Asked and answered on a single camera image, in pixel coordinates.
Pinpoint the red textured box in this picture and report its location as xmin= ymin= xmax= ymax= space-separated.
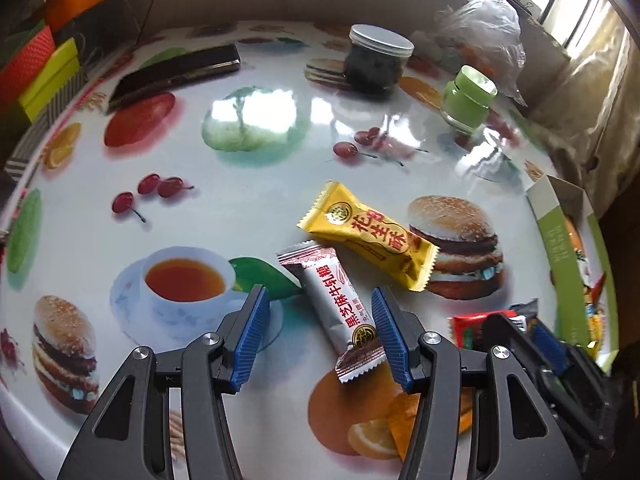
xmin=1 ymin=21 xmax=55 ymax=110

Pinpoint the yellow peanut candy packet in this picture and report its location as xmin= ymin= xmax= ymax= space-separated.
xmin=297 ymin=181 xmax=439 ymax=292

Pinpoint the red snack packet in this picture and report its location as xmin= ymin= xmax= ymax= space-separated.
xmin=448 ymin=299 xmax=538 ymax=350

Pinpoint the green white cardboard box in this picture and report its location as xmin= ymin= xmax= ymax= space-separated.
xmin=526 ymin=176 xmax=620 ymax=372

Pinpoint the black phone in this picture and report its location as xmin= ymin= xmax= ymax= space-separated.
xmin=107 ymin=44 xmax=241 ymax=113

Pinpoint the green cream jar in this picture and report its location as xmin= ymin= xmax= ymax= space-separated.
xmin=440 ymin=65 xmax=498 ymax=133

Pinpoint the dark jar white lid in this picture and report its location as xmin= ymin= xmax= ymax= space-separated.
xmin=344 ymin=24 xmax=414 ymax=96

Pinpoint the beige patterned curtain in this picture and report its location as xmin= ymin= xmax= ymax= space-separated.
xmin=528 ymin=8 xmax=639 ymax=218

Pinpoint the clear plastic bag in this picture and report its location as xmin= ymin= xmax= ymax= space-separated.
xmin=410 ymin=0 xmax=526 ymax=105

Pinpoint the yellow green box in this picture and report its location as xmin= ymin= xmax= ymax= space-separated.
xmin=17 ymin=38 xmax=80 ymax=122

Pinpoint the white brown nougat candy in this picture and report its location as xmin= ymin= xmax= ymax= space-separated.
xmin=277 ymin=240 xmax=386 ymax=384

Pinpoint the striped grey box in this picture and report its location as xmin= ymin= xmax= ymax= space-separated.
xmin=3 ymin=112 xmax=51 ymax=183

